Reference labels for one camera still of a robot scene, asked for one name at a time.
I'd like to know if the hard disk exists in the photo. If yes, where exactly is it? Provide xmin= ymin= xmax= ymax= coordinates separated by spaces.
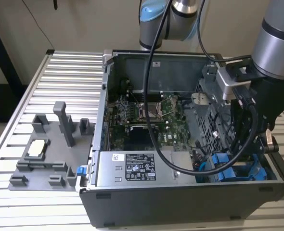
xmin=210 ymin=153 xmax=268 ymax=182

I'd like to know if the green PC motherboard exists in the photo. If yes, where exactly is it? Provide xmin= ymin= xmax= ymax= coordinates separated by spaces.
xmin=105 ymin=92 xmax=194 ymax=152

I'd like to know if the CPU socket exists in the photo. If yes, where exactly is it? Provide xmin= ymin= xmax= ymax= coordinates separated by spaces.
xmin=135 ymin=101 xmax=166 ymax=120

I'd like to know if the black open PC case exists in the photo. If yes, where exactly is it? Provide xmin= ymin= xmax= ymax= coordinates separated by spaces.
xmin=79 ymin=49 xmax=284 ymax=228

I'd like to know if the grey power supply unit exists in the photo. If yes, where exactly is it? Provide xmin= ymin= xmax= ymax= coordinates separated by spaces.
xmin=94 ymin=150 xmax=197 ymax=188

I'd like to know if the blue case latch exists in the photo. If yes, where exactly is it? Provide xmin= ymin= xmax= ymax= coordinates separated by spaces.
xmin=76 ymin=165 xmax=88 ymax=178

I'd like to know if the grey parts rack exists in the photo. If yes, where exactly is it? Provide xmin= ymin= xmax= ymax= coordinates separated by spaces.
xmin=9 ymin=101 xmax=96 ymax=193

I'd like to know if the CPU with silver top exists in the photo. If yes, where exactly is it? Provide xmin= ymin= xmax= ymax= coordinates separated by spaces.
xmin=27 ymin=139 xmax=48 ymax=156

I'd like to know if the black floor stand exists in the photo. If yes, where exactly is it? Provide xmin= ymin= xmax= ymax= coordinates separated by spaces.
xmin=0 ymin=11 xmax=31 ymax=123

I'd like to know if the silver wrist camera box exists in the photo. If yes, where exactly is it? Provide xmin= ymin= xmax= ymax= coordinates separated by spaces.
xmin=215 ymin=61 xmax=253 ymax=101

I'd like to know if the blue disk data wire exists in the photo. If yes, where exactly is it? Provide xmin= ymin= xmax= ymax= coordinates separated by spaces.
xmin=195 ymin=160 xmax=207 ymax=172

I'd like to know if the thin black camera cable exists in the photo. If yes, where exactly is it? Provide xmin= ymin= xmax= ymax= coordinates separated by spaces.
xmin=195 ymin=0 xmax=252 ymax=63

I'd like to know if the thick black camera cable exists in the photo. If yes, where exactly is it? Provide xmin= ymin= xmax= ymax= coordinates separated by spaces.
xmin=143 ymin=0 xmax=259 ymax=176

